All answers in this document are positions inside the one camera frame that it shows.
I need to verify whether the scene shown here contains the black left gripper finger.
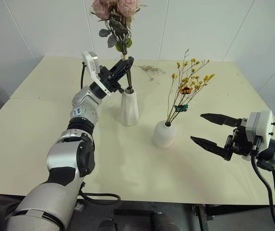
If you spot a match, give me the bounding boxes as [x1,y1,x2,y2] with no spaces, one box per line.
[114,56,135,83]
[108,59,127,77]

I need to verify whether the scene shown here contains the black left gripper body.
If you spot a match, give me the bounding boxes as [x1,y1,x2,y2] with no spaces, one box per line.
[98,65,125,95]

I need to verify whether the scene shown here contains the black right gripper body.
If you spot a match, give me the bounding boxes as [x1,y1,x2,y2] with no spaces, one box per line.
[223,117,259,160]

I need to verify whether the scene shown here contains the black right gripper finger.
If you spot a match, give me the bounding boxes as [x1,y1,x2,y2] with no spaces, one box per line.
[190,135,235,162]
[200,113,243,128]

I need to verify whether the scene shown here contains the pink flower bouquet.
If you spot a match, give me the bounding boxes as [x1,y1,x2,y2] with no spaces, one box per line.
[90,0,148,93]

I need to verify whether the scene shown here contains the yellow dried flower bouquet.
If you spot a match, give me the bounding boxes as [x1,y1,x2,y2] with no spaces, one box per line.
[165,49,216,127]

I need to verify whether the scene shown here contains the loose dried twig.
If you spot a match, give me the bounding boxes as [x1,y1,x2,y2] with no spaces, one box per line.
[137,64,167,81]

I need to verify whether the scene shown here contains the tall white ribbed vase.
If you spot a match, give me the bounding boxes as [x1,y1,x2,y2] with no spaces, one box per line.
[119,87,139,127]

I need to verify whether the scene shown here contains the round white vase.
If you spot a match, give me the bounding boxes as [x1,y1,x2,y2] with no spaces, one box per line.
[152,120,178,149]

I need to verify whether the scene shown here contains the dark rounded shape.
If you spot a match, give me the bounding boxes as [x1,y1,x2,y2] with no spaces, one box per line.
[98,217,119,231]
[151,212,182,231]

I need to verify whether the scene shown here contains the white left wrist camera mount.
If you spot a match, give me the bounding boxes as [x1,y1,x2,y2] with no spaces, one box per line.
[81,51,111,96]

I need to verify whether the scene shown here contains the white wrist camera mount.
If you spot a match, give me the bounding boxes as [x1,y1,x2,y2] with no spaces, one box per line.
[245,110,274,161]
[81,51,111,96]

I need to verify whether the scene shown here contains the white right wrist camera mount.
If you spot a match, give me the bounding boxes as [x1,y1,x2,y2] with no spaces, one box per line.
[245,110,274,161]

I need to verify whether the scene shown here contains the thin black left wrist cable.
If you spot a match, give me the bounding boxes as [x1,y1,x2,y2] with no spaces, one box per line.
[80,61,87,90]

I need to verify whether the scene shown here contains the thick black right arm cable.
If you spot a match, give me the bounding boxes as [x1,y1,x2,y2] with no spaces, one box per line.
[250,141,275,231]

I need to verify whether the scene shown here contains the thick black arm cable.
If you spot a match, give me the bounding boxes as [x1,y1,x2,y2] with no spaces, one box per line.
[79,181,122,205]
[250,141,275,231]

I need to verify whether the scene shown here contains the metal table frame bracket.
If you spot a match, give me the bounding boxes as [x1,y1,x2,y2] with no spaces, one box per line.
[192,204,215,231]

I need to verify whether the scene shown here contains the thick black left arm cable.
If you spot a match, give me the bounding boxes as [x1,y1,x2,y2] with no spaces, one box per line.
[79,181,122,205]

